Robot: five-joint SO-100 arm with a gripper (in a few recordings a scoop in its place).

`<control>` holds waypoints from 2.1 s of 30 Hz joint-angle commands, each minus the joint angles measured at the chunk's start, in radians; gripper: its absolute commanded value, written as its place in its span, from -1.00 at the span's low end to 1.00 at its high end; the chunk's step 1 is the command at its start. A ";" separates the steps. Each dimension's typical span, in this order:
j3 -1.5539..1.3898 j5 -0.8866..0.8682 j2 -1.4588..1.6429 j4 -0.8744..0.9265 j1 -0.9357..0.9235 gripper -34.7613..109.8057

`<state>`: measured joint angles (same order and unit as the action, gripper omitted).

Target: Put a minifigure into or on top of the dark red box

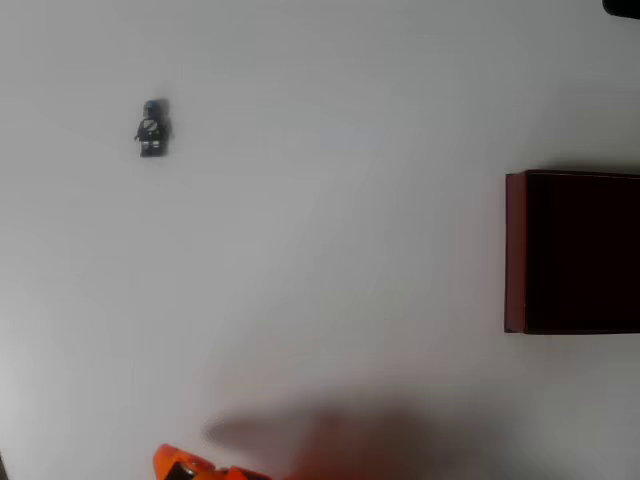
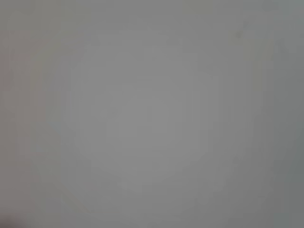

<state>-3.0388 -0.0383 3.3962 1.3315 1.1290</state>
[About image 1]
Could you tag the small black toy minifigure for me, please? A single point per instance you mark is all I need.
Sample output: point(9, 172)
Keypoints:
point(151, 129)

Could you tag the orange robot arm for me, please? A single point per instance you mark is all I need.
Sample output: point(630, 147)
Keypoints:
point(163, 455)

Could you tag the dark red box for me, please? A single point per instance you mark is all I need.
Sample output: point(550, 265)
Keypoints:
point(575, 255)

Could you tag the black object at picture corner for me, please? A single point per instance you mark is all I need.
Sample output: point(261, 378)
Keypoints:
point(625, 7)

